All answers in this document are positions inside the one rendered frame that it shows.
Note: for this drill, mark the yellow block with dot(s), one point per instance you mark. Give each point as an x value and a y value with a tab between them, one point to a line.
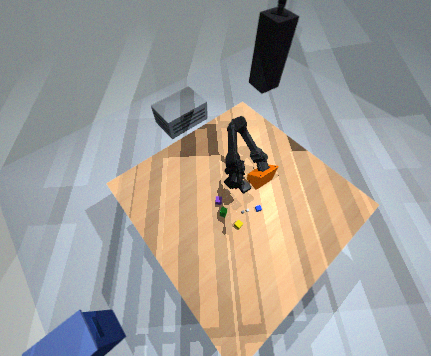
238	224

